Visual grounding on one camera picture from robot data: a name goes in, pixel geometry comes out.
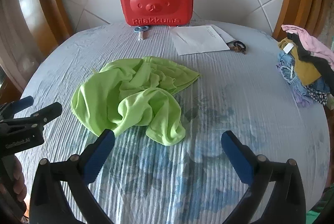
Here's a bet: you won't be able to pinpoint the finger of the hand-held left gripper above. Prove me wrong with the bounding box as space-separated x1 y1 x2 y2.
0 102 63 134
0 96 34 120

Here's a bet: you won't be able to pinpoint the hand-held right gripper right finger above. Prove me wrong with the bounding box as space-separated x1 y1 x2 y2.
221 130 306 224

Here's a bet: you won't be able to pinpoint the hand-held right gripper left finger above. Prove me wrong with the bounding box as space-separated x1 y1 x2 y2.
29 129 116 224

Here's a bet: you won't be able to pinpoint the lime green garment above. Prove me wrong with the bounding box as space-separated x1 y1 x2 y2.
70 56 201 147

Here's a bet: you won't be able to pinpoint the person's left hand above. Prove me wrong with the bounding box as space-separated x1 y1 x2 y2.
0 155 28 204

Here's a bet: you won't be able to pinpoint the light blue striped bedsheet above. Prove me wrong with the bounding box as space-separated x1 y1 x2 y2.
12 19 331 224

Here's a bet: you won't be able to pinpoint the purple cloth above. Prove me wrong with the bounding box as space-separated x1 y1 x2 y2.
276 62 314 109

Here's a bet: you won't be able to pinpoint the dark patterned cloth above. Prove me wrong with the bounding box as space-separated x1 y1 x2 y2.
306 86 331 106

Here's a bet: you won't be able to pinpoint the blue denim garment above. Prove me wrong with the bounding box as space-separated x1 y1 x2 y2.
278 53 331 96

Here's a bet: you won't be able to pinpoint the mustard yellow garment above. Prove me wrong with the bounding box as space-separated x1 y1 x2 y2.
277 40 323 86

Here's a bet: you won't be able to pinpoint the black garment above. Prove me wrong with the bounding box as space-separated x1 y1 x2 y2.
286 33 334 96

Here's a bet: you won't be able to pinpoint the white envelope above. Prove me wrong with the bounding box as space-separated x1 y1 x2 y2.
206 24 237 43

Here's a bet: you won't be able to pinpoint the pink garment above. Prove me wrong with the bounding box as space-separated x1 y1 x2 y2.
281 25 334 69

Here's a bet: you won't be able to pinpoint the blue-handled scissors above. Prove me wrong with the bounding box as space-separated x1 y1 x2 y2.
134 26 150 40

